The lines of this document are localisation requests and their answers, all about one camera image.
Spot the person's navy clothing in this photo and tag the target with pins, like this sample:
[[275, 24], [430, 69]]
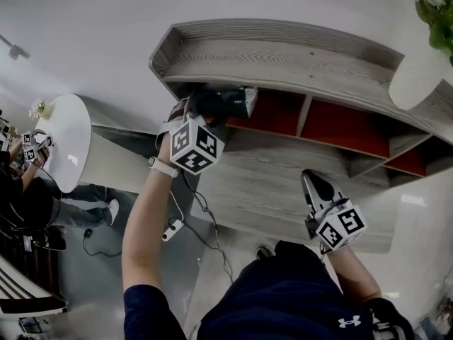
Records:
[[283, 303]]

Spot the grey wooden table top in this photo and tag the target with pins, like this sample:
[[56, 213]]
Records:
[[265, 197]]

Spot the grey wooden shelf desk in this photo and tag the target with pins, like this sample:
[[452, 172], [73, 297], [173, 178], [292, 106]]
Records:
[[283, 62]]

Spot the green tissues pack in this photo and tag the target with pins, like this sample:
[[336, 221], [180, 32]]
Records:
[[239, 101]]

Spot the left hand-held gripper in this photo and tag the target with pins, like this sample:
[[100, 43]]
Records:
[[196, 144]]

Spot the person's right forearm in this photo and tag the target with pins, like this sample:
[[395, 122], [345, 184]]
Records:
[[354, 275]]

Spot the white vase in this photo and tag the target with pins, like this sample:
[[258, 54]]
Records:
[[414, 83]]

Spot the white power strip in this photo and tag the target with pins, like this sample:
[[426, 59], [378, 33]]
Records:
[[172, 229]]

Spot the small potted pink flowers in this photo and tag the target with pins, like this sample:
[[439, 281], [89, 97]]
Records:
[[40, 110]]

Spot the white round pedestal table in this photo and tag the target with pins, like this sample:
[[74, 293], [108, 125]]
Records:
[[70, 144]]

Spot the white wristwatch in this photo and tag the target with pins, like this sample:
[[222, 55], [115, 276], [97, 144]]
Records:
[[166, 168]]

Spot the black power adapter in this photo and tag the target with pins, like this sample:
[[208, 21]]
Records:
[[87, 233]]

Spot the person's left hand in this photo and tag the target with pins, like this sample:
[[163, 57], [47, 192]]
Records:
[[177, 112]]

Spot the person's left forearm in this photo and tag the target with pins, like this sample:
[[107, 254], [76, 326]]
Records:
[[145, 225]]

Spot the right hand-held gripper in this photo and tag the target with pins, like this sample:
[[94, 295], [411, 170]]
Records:
[[339, 225]]

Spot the person's left shoe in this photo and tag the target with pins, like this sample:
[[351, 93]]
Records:
[[264, 253]]

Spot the white wall socket box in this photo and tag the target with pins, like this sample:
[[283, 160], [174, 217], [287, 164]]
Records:
[[16, 50]]

